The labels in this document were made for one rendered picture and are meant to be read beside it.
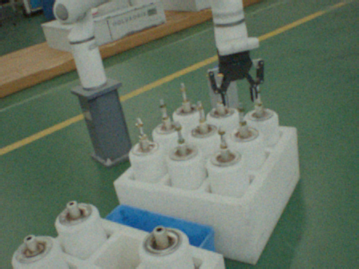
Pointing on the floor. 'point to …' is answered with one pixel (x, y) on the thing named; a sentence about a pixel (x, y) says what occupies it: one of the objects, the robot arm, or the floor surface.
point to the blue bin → (130, 217)
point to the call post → (226, 93)
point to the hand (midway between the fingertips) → (240, 99)
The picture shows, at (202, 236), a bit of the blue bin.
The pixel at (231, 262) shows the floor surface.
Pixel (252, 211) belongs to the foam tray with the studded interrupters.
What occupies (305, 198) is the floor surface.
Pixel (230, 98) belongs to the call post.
